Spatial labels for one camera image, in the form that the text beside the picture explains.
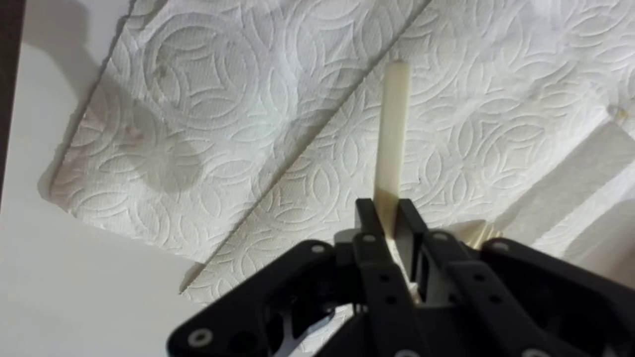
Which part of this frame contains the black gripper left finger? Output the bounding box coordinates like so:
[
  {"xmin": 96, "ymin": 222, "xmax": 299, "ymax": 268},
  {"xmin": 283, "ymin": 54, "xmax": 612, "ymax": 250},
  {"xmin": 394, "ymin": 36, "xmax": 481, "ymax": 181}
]
[{"xmin": 164, "ymin": 197, "xmax": 424, "ymax": 357}]

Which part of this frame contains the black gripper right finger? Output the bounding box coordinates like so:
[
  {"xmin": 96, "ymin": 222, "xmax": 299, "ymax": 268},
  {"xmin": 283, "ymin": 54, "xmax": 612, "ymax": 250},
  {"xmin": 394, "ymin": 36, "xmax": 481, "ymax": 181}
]
[{"xmin": 394, "ymin": 199, "xmax": 635, "ymax": 357}]

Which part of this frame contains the clear plastic cutlery wrapper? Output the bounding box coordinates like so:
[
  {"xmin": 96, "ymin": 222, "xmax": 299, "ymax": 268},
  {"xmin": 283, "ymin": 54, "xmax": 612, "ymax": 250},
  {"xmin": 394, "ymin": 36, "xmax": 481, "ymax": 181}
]
[{"xmin": 491, "ymin": 117, "xmax": 635, "ymax": 266}]

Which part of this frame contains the white embossed paper towel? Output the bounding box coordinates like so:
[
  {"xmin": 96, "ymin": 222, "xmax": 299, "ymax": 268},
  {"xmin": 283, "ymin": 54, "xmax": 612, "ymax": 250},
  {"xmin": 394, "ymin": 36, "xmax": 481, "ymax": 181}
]
[
  {"xmin": 45, "ymin": 0, "xmax": 432, "ymax": 266},
  {"xmin": 178, "ymin": 0, "xmax": 635, "ymax": 308}
]

